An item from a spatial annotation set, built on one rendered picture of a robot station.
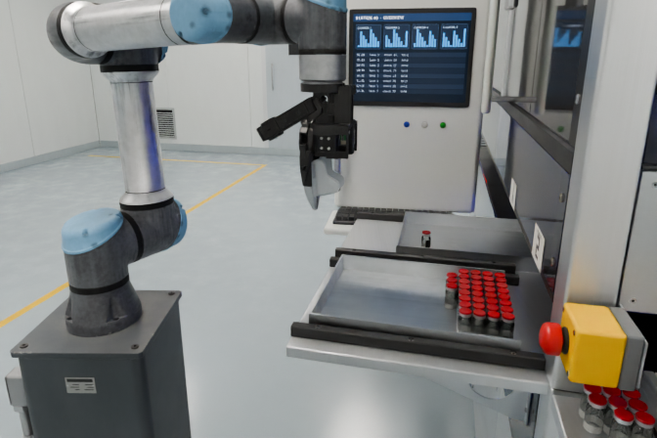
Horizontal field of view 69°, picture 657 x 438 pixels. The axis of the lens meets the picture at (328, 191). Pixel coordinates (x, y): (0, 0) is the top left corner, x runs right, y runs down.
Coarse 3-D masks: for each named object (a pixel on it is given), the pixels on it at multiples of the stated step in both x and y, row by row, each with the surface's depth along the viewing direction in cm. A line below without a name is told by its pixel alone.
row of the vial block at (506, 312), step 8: (496, 280) 91; (504, 280) 91; (496, 288) 91; (504, 288) 88; (504, 296) 85; (504, 304) 82; (504, 312) 80; (512, 312) 80; (504, 320) 78; (512, 320) 78; (504, 328) 78; (512, 328) 78; (504, 336) 79; (512, 336) 79
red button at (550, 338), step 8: (544, 328) 60; (552, 328) 59; (560, 328) 59; (544, 336) 60; (552, 336) 59; (560, 336) 59; (544, 344) 59; (552, 344) 59; (560, 344) 58; (544, 352) 60; (552, 352) 59; (560, 352) 59
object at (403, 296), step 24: (336, 264) 101; (360, 264) 105; (384, 264) 104; (408, 264) 103; (432, 264) 101; (336, 288) 98; (360, 288) 98; (384, 288) 98; (408, 288) 98; (432, 288) 98; (312, 312) 83; (336, 312) 89; (360, 312) 89; (384, 312) 89; (408, 312) 89; (432, 312) 89; (456, 312) 89; (432, 336) 77; (456, 336) 76; (480, 336) 75
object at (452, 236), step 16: (416, 224) 135; (432, 224) 134; (448, 224) 133; (464, 224) 132; (480, 224) 131; (496, 224) 130; (512, 224) 129; (400, 240) 117; (416, 240) 123; (432, 240) 123; (448, 240) 123; (464, 240) 123; (480, 240) 123; (496, 240) 123; (512, 240) 123; (448, 256) 109; (464, 256) 108; (480, 256) 107; (496, 256) 106; (512, 256) 105; (528, 256) 105
